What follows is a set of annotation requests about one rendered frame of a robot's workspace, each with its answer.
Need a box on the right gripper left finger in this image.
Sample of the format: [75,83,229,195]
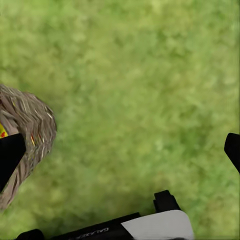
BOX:
[0,133,26,193]

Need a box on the wicker basket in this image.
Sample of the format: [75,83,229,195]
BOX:
[0,84,57,212]

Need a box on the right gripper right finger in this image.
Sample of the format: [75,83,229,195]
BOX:
[224,133,240,173]

